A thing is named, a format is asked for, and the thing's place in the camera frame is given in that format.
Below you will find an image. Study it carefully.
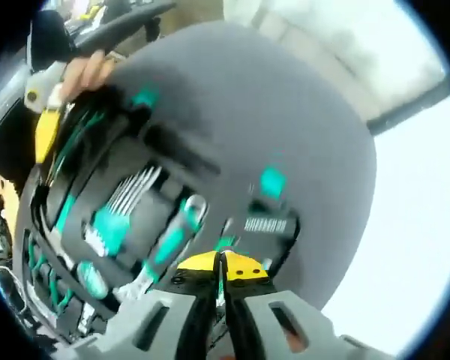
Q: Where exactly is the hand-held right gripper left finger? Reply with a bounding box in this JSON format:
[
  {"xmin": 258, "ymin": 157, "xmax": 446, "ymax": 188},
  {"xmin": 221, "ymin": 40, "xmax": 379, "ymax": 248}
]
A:
[{"xmin": 73, "ymin": 250, "xmax": 221, "ymax": 360}]

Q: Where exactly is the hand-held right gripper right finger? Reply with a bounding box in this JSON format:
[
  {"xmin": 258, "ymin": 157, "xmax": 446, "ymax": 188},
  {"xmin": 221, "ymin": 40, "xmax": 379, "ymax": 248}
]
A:
[{"xmin": 220, "ymin": 249, "xmax": 365, "ymax": 360}]

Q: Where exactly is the round teal tool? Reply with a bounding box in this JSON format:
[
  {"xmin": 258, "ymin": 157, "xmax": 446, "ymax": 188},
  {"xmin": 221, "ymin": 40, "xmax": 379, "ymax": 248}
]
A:
[{"xmin": 76, "ymin": 259, "xmax": 110, "ymax": 300}]

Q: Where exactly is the green handled ratchet tool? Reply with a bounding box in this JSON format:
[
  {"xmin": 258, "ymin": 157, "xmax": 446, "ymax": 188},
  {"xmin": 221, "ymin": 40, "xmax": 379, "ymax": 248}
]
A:
[{"xmin": 114, "ymin": 193, "xmax": 208, "ymax": 301}]

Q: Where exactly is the long teal handled tool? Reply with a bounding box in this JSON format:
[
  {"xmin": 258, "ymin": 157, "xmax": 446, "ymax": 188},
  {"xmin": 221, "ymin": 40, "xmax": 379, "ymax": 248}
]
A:
[{"xmin": 52, "ymin": 190, "xmax": 78, "ymax": 245}]

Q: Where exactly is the set of silver wrenches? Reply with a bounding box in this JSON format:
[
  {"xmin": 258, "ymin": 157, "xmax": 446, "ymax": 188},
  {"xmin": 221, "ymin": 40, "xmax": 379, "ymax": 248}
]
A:
[{"xmin": 85, "ymin": 166, "xmax": 163, "ymax": 260}]

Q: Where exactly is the thin green screwdriver tool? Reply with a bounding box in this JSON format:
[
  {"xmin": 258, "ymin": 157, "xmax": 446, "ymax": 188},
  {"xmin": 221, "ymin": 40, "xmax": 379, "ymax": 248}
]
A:
[{"xmin": 214, "ymin": 217, "xmax": 238, "ymax": 305}]

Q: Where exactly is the row of screwdriver bits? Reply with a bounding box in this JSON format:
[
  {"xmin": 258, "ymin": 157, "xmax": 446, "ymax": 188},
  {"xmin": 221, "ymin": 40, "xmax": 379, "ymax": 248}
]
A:
[{"xmin": 242, "ymin": 214, "xmax": 290, "ymax": 236}]

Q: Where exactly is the black toolbox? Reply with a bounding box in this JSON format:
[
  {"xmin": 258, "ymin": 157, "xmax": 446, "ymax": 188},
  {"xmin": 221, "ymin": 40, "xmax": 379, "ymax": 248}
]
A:
[{"xmin": 13, "ymin": 20, "xmax": 379, "ymax": 338}]

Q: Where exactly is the person's left hand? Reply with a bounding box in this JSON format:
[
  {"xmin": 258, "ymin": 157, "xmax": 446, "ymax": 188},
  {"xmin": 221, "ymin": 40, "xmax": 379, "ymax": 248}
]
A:
[{"xmin": 61, "ymin": 49, "xmax": 116, "ymax": 103}]

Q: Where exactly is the person's black shirt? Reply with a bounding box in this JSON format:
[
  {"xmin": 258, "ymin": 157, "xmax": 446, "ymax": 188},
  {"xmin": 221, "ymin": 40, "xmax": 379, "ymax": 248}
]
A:
[{"xmin": 28, "ymin": 9, "xmax": 74, "ymax": 74}]

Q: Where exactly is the black office chair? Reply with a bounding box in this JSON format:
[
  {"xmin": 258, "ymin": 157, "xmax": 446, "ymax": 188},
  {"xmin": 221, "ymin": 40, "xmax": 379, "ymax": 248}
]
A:
[{"xmin": 69, "ymin": 0, "xmax": 178, "ymax": 57}]

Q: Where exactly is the glass partition with black frame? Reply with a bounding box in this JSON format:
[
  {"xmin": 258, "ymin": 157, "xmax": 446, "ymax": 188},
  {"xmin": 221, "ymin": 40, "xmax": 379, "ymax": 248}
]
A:
[{"xmin": 224, "ymin": 0, "xmax": 450, "ymax": 137}]

